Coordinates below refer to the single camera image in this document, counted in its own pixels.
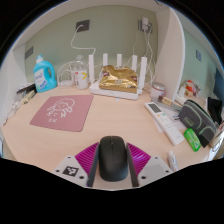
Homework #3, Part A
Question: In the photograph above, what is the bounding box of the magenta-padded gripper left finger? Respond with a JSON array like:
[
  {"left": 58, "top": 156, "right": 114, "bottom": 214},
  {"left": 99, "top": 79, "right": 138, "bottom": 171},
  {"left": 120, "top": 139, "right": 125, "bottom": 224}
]
[{"left": 53, "top": 141, "right": 101, "bottom": 188}]

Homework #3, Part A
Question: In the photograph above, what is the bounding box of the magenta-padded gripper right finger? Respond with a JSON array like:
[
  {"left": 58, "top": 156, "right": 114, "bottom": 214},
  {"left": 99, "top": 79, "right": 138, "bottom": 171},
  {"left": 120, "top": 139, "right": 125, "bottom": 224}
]
[{"left": 125, "top": 142, "right": 174, "bottom": 188}]

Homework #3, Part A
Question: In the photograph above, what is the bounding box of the black computer mouse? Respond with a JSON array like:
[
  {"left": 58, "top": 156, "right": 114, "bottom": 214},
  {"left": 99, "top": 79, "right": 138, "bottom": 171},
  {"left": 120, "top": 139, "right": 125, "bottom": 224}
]
[{"left": 98, "top": 135, "right": 130, "bottom": 183}]

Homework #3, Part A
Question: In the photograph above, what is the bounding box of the pink mouse pad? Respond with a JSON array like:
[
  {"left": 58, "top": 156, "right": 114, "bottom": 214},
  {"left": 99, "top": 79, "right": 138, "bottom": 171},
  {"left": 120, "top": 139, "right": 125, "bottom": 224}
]
[{"left": 29, "top": 94, "right": 95, "bottom": 133}]

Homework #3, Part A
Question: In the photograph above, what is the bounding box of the white marker pen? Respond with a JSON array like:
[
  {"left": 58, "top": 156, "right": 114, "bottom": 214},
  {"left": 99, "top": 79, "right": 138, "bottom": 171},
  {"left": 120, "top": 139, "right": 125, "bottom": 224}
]
[{"left": 167, "top": 150, "right": 180, "bottom": 173}]

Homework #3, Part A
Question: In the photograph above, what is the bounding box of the white remote control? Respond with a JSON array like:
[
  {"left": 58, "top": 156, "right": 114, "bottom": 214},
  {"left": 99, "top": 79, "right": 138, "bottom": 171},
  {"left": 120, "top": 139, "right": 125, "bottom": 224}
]
[{"left": 144, "top": 101, "right": 185, "bottom": 147}]

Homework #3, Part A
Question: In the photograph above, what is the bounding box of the green small packet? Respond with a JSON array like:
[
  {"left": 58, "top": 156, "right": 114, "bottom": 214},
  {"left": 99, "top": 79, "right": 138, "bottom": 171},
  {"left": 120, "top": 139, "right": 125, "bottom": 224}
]
[{"left": 183, "top": 128, "right": 202, "bottom": 153}]

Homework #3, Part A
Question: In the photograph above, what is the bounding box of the small white jar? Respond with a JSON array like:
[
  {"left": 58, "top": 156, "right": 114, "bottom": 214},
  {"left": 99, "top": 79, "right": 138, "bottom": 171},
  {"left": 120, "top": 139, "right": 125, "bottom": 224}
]
[{"left": 149, "top": 81, "right": 167, "bottom": 102}]

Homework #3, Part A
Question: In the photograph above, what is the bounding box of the yellow small box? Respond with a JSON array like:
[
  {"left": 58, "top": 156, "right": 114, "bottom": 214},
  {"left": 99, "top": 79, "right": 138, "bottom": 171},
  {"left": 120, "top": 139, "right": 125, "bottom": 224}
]
[{"left": 21, "top": 90, "right": 37, "bottom": 105}]

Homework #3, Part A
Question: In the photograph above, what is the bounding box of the white router with antennas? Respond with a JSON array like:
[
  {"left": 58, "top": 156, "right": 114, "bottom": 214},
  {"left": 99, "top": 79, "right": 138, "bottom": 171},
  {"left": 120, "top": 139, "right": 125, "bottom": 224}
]
[{"left": 88, "top": 53, "right": 148, "bottom": 101}]

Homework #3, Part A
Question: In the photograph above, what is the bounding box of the white power strip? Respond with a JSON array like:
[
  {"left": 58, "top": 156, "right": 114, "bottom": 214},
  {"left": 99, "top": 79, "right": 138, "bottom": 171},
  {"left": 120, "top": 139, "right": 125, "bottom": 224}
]
[{"left": 57, "top": 75, "right": 74, "bottom": 88}]

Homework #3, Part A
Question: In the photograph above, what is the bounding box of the stack of books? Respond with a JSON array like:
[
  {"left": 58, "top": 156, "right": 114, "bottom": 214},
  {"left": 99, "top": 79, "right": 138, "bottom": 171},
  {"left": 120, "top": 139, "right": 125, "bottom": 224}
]
[{"left": 16, "top": 83, "right": 37, "bottom": 96}]

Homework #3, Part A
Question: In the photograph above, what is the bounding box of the clear plastic bottle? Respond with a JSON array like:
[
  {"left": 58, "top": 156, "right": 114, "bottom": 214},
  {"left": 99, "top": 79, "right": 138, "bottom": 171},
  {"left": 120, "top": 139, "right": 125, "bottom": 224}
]
[{"left": 73, "top": 54, "right": 90, "bottom": 90}]

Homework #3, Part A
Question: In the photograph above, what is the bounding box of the gold snack bag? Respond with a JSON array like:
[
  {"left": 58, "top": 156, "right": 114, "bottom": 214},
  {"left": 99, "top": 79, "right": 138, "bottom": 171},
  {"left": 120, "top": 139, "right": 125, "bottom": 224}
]
[{"left": 98, "top": 64, "right": 139, "bottom": 94}]

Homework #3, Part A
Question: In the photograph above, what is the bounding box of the blue detergent bottle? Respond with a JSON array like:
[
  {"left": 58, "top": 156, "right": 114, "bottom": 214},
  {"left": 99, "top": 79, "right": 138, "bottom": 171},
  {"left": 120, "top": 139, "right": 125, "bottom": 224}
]
[{"left": 32, "top": 54, "right": 58, "bottom": 94}]

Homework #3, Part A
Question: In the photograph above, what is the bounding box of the black monitor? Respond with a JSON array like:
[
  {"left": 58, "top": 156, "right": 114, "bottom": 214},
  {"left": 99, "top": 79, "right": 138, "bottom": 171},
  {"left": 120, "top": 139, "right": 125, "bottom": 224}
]
[{"left": 214, "top": 68, "right": 224, "bottom": 101}]

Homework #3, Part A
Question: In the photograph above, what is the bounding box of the white coiled cable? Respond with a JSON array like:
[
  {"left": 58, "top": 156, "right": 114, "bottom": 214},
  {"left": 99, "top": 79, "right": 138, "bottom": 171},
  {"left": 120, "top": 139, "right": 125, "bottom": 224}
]
[{"left": 56, "top": 60, "right": 77, "bottom": 88}]

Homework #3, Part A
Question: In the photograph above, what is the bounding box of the grey wall plate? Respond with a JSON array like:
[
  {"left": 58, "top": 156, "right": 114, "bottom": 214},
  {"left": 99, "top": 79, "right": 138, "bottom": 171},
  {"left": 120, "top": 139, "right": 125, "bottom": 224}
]
[{"left": 24, "top": 46, "right": 34, "bottom": 60}]

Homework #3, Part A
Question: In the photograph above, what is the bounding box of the white power cable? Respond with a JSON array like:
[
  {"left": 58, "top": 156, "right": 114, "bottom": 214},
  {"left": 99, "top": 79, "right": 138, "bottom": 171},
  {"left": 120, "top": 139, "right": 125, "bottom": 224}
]
[{"left": 69, "top": 24, "right": 98, "bottom": 59}]

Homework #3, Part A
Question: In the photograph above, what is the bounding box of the white wall charger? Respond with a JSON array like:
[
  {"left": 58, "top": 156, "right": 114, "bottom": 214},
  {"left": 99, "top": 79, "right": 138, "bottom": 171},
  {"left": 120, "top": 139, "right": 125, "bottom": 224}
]
[{"left": 137, "top": 16, "right": 154, "bottom": 34}]

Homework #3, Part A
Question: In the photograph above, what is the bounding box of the grey wall outlet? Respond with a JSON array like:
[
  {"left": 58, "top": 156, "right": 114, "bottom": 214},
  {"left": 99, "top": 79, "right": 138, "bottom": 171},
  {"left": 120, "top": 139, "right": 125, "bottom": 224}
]
[{"left": 75, "top": 19, "right": 91, "bottom": 32}]

